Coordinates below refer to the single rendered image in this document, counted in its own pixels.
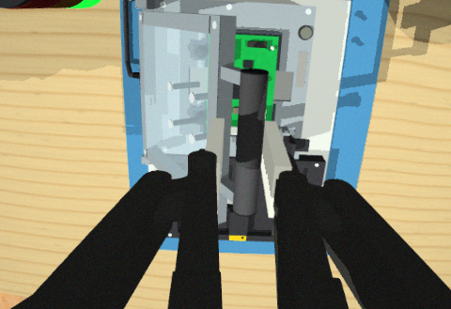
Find green circuit board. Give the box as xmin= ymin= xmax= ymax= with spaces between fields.
xmin=231 ymin=34 xmax=279 ymax=135

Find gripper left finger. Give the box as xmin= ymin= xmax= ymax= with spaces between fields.
xmin=10 ymin=118 xmax=225 ymax=309

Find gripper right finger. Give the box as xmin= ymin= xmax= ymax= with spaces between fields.
xmin=261 ymin=121 xmax=451 ymax=309

